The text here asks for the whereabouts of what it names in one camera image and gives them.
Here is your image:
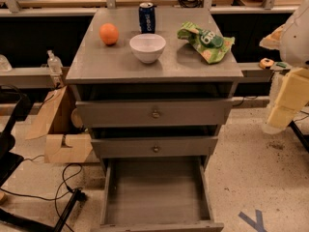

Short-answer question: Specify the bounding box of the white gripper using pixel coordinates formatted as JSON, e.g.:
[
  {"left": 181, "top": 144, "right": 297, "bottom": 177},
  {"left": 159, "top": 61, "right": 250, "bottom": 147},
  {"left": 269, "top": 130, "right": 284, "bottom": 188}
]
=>
[{"left": 259, "top": 25, "right": 309, "bottom": 130}]

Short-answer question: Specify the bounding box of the grey top drawer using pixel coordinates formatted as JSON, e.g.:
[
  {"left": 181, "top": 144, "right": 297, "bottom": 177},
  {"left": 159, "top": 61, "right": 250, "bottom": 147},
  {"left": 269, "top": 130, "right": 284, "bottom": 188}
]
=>
[{"left": 76, "top": 99, "right": 232, "bottom": 128}]

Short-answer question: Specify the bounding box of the grey drawer cabinet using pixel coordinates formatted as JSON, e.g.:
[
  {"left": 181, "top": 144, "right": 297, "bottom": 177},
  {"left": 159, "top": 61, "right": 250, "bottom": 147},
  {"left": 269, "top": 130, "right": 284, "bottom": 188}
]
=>
[{"left": 65, "top": 6, "right": 244, "bottom": 172}]

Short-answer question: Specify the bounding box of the blue pepsi can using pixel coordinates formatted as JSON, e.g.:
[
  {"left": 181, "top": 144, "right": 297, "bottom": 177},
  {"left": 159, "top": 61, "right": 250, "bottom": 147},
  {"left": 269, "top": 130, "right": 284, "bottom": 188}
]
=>
[{"left": 139, "top": 2, "right": 155, "bottom": 33}]

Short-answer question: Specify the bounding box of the small green object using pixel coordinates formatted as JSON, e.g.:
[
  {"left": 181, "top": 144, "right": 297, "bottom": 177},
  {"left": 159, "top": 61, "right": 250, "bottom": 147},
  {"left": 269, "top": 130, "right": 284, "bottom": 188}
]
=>
[{"left": 276, "top": 62, "right": 287, "bottom": 68}]

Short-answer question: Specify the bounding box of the grey open bottom drawer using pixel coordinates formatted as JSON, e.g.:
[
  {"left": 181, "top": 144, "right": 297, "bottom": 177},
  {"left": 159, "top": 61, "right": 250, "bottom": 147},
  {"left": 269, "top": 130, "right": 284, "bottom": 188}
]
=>
[{"left": 91, "top": 157, "right": 224, "bottom": 232}]

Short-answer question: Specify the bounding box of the cardboard box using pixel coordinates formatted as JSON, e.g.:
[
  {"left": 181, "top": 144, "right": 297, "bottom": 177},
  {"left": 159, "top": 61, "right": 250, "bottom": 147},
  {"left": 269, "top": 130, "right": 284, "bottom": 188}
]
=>
[{"left": 26, "top": 86, "right": 94, "bottom": 163}]

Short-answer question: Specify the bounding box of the clear sanitizer bottle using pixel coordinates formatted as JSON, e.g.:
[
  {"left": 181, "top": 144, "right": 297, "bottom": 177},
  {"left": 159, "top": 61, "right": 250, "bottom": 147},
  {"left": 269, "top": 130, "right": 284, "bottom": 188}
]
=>
[{"left": 47, "top": 50, "right": 63, "bottom": 74}]

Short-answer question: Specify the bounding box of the white bowl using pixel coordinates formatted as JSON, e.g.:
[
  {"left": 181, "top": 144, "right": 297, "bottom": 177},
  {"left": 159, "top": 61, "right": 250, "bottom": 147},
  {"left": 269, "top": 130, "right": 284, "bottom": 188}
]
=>
[{"left": 129, "top": 34, "right": 166, "bottom": 64}]

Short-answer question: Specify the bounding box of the black stand frame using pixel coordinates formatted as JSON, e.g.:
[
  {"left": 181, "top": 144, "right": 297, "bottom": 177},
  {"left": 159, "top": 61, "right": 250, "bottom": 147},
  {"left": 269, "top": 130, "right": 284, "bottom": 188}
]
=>
[{"left": 0, "top": 84, "right": 88, "bottom": 232}]

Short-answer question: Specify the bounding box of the grey middle drawer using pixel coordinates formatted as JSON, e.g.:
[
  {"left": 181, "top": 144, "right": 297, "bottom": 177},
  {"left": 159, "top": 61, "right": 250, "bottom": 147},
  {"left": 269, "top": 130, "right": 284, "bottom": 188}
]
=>
[{"left": 92, "top": 136, "right": 218, "bottom": 159}]

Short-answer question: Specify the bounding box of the yellow tape roll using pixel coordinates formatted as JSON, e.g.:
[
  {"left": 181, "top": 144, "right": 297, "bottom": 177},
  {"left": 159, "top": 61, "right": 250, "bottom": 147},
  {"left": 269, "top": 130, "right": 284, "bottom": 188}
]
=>
[{"left": 259, "top": 58, "right": 274, "bottom": 69}]

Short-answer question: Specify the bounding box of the orange fruit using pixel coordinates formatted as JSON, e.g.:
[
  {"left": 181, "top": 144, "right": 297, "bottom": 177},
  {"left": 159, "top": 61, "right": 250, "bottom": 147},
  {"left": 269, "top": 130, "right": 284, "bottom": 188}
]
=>
[{"left": 99, "top": 23, "right": 119, "bottom": 45}]

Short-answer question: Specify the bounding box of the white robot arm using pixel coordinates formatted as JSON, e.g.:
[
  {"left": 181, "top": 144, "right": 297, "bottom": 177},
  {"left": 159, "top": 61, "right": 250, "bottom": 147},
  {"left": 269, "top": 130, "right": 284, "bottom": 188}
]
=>
[{"left": 260, "top": 0, "right": 309, "bottom": 134}]

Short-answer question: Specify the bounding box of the green rice chip bag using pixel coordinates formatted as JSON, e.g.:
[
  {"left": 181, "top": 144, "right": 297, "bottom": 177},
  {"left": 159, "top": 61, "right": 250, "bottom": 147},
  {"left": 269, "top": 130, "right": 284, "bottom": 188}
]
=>
[{"left": 177, "top": 21, "right": 235, "bottom": 64}]

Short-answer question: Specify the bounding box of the black tripod leg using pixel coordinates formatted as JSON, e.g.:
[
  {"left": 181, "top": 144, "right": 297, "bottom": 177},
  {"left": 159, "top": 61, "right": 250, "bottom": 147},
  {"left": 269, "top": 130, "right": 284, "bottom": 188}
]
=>
[{"left": 289, "top": 121, "right": 309, "bottom": 153}]

